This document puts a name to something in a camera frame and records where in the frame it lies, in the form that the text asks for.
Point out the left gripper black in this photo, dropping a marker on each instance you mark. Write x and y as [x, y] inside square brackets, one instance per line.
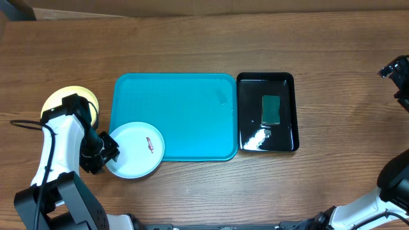
[112, 151]

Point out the light blue plate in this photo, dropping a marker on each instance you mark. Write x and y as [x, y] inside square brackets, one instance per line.
[141, 148]

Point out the yellow plate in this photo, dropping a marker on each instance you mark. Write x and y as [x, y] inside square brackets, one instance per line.
[56, 100]

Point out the green yellow sponge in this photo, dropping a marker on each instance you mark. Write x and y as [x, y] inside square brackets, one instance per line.
[270, 110]

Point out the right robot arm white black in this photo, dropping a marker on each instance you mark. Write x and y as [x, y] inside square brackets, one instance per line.
[387, 202]

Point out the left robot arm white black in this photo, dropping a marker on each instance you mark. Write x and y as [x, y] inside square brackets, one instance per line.
[57, 197]

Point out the teal plastic tray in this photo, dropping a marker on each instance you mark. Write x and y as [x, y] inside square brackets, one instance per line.
[196, 113]

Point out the black water tray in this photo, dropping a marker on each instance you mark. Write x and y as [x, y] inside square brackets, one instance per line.
[253, 135]

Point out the cardboard panel at back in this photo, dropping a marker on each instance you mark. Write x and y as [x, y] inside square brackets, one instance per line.
[159, 8]

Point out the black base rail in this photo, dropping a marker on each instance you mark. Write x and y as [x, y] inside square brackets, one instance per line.
[284, 225]

